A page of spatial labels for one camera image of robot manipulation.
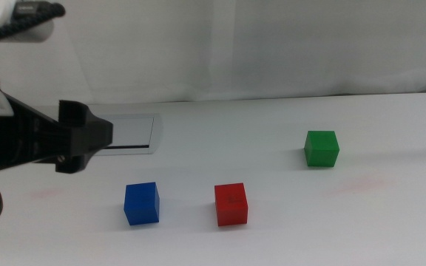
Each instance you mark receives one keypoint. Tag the blue cube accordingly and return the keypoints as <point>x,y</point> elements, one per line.
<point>141,205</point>

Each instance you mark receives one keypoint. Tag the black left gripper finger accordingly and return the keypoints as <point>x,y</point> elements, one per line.
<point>83,136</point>

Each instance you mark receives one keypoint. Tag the white backdrop curtain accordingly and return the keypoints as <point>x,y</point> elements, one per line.
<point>235,44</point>

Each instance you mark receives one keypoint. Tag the green cube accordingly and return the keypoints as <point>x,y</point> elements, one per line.
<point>322,149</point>

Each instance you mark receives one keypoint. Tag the red cube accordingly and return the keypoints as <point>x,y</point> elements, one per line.
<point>230,207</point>

